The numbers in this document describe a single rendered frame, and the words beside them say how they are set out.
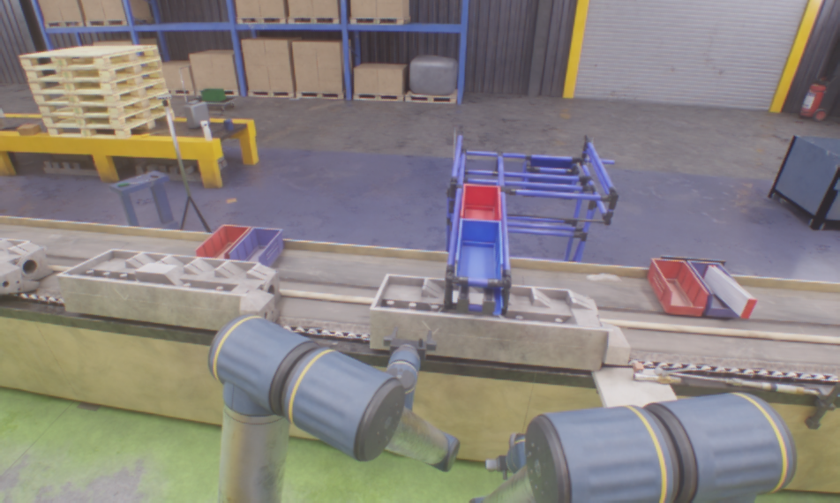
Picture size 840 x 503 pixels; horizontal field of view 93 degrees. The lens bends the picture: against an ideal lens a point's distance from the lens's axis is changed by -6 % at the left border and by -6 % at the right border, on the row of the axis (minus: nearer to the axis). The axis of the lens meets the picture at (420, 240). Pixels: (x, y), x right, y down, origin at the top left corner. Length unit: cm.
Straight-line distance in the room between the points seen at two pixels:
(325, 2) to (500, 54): 440
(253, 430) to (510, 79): 1141
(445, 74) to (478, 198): 842
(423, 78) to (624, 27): 500
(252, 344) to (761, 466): 82
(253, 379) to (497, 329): 119
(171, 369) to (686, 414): 231
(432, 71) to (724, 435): 999
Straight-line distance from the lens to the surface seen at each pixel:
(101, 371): 293
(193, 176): 638
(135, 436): 305
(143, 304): 236
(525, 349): 188
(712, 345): 248
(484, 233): 183
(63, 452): 319
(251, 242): 279
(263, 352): 84
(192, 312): 221
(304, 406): 77
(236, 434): 95
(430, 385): 204
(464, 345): 186
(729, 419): 79
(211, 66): 1223
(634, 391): 199
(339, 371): 76
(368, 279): 245
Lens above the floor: 215
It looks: 30 degrees down
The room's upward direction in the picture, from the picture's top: 1 degrees clockwise
